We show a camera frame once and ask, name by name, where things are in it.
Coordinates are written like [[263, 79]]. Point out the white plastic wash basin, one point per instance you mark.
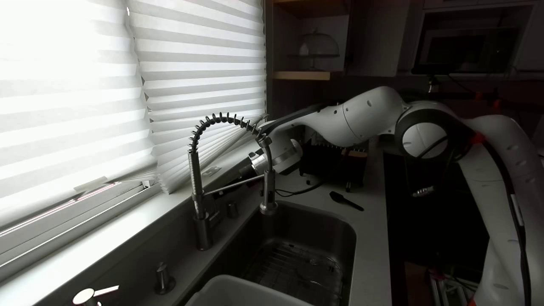
[[239, 291]]

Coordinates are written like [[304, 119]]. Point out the narrow white pleated blind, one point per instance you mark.
[[205, 68]]

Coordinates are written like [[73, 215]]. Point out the chrome spring neck faucet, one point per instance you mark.
[[197, 187]]

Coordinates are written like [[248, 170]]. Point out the black coffee machine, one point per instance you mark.
[[321, 167]]

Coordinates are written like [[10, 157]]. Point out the glass dome cover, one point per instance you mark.
[[321, 45]]

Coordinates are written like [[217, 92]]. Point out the small chrome soap dispenser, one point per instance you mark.
[[164, 281]]

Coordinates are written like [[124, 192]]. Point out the wooden shelf board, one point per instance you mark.
[[300, 75]]

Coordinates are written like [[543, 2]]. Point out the small chrome deck button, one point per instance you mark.
[[234, 211]]

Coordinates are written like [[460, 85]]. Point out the black plastic scoop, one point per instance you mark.
[[339, 198]]

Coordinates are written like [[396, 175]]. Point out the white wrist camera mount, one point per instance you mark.
[[288, 153]]

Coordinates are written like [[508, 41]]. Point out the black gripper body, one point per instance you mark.
[[248, 170]]

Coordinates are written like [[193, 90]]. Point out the wide white pleated blind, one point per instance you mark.
[[62, 102]]

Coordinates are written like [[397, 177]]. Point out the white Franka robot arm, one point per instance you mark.
[[363, 116]]

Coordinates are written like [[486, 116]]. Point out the stainless steel sink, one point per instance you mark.
[[334, 238]]

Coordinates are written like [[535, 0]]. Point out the white striped package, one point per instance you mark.
[[452, 289]]

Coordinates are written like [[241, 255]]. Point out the white object on windowsill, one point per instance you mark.
[[86, 294]]

